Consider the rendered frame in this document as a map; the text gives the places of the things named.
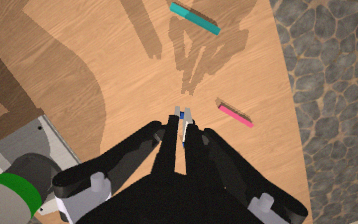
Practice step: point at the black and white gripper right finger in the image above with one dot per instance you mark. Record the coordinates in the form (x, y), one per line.
(265, 200)

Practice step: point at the pink flat bar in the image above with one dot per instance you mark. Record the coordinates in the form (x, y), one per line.
(236, 116)

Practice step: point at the turquoise rod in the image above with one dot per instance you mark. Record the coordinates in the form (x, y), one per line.
(194, 18)

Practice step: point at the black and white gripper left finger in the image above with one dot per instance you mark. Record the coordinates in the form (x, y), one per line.
(83, 187)

